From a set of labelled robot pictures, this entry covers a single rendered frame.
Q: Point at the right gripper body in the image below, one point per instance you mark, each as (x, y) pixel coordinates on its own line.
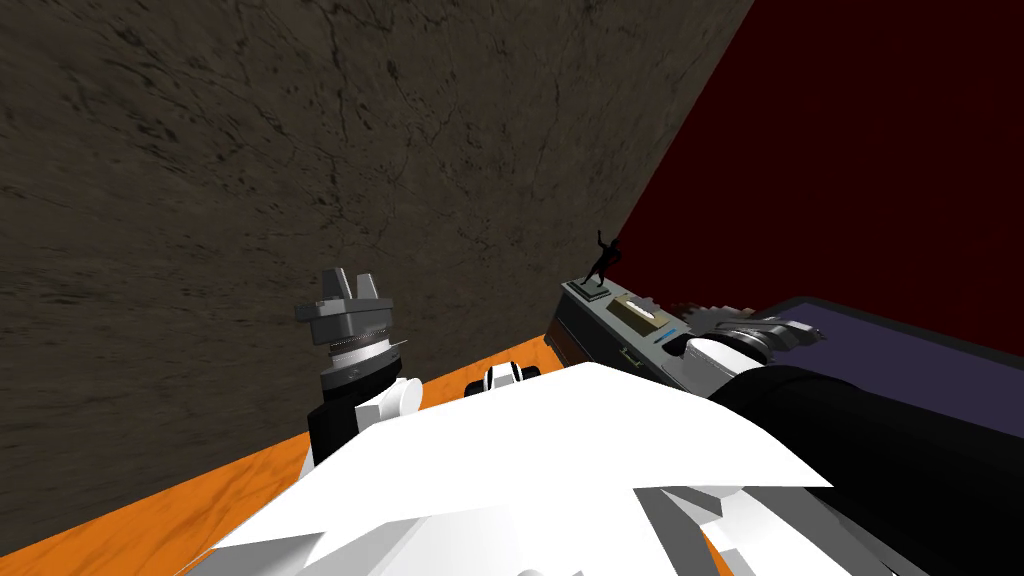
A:
(760, 330)

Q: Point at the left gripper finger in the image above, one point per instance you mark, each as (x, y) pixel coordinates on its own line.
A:
(366, 287)
(336, 285)

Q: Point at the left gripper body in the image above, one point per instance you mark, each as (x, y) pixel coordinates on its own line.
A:
(349, 318)

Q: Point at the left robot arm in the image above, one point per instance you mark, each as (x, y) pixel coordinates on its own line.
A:
(352, 412)

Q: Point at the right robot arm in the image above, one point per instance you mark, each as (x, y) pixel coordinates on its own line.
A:
(888, 456)

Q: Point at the grey cabinet with black figurine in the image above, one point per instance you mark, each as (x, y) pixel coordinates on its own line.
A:
(612, 324)

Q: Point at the dark purple bed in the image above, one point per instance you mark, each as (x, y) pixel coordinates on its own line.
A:
(920, 360)

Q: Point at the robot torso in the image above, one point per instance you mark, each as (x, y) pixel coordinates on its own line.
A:
(520, 472)

